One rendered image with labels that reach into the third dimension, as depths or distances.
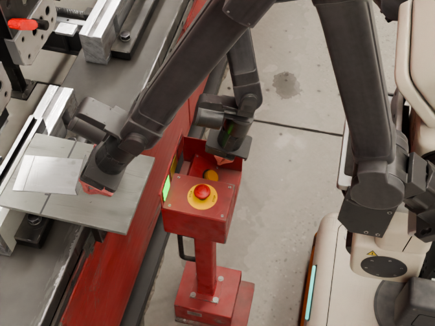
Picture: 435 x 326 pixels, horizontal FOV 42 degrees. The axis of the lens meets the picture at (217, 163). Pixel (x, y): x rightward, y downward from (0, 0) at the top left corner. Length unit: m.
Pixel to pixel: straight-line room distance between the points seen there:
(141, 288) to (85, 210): 0.98
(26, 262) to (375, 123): 0.77
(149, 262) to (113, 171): 1.11
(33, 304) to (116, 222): 0.24
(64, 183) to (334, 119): 1.63
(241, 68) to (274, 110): 1.41
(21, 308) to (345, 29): 0.83
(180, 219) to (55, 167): 0.35
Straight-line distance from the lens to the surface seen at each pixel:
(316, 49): 2.86
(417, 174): 0.87
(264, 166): 2.37
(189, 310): 1.96
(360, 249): 1.33
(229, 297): 1.96
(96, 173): 1.03
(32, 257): 1.24
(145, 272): 2.09
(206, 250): 1.66
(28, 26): 1.03
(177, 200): 1.36
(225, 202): 1.35
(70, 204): 1.13
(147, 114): 0.85
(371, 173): 0.82
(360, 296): 1.84
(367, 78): 0.71
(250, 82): 1.18
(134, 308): 2.04
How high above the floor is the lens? 1.94
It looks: 55 degrees down
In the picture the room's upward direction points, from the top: straight up
